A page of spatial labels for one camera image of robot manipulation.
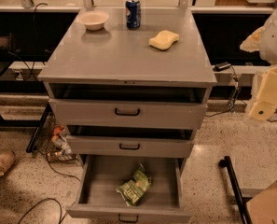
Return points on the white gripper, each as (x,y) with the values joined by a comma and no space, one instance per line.
(275,40)

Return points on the green jalapeno chip bag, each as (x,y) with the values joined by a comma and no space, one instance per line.
(136,187)

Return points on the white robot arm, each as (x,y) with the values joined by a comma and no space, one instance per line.
(268,47)

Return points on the grey drawer cabinet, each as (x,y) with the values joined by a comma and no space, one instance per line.
(118,64)

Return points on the grey middle drawer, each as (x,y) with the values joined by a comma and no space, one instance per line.
(139,147)

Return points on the grey top drawer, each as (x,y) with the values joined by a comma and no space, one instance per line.
(128,114)

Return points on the grey open bottom drawer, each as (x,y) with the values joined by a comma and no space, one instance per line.
(97,196)

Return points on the black power adapter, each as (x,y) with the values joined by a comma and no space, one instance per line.
(221,66)

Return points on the yellow sponge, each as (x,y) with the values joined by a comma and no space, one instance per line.
(163,40)

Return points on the cardboard box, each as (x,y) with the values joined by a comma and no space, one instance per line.
(263,207)

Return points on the blue soda can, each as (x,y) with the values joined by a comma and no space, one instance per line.
(133,14)

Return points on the beige paper bowl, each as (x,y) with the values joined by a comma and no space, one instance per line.
(93,20)

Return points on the orange item in basket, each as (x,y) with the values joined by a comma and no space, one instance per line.
(56,134)

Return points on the tan shoe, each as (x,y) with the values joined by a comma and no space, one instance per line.
(7,159)

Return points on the black metal cart frame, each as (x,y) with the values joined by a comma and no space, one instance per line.
(241,202)

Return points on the black wire basket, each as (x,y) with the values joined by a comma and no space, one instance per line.
(53,151)

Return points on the black table leg frame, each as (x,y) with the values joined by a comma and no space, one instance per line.
(23,110)

